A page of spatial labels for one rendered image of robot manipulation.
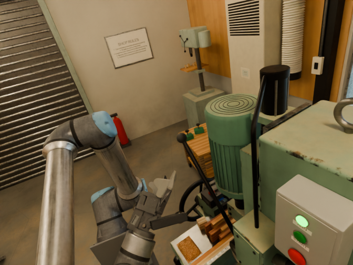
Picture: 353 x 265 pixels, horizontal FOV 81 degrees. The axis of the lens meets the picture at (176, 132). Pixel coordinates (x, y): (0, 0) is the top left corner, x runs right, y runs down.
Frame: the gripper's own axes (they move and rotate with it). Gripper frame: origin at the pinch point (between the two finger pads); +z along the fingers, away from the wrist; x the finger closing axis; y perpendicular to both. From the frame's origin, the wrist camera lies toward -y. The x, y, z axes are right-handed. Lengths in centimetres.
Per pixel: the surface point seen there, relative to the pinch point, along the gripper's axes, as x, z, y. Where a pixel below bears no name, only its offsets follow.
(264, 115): -29.7, 15.1, -10.6
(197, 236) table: 28.9, -16.1, -25.7
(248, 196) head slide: -10.8, 0.3, -22.1
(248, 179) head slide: -15.9, 3.7, -18.1
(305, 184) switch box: -39.3, -1.0, -14.6
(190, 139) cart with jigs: 146, 72, -32
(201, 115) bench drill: 187, 128, -45
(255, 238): -22.6, -10.7, -18.7
